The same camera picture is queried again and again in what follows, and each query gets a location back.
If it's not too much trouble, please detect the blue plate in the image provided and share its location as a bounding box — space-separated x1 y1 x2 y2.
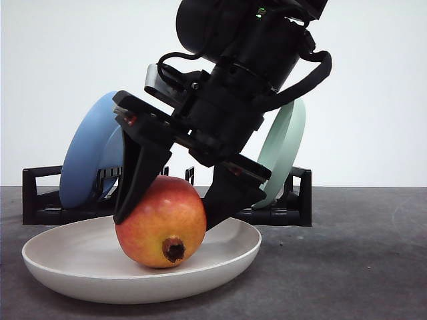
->
59 92 124 210

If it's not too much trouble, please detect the green plate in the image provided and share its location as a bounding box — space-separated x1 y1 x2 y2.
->
252 101 306 209

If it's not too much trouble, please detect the black dish rack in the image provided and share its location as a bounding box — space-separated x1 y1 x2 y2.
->
22 165 312 227

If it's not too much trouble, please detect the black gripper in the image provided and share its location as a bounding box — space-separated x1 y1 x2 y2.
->
112 63 276 231

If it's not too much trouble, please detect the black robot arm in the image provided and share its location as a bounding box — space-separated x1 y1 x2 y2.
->
113 0 328 230

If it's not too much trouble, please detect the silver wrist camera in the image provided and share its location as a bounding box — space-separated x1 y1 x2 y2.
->
144 63 185 109

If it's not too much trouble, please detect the white plate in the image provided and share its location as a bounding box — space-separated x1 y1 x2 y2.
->
21 217 262 304

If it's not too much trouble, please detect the red yellow pomegranate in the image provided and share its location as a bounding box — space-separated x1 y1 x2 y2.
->
115 175 207 269

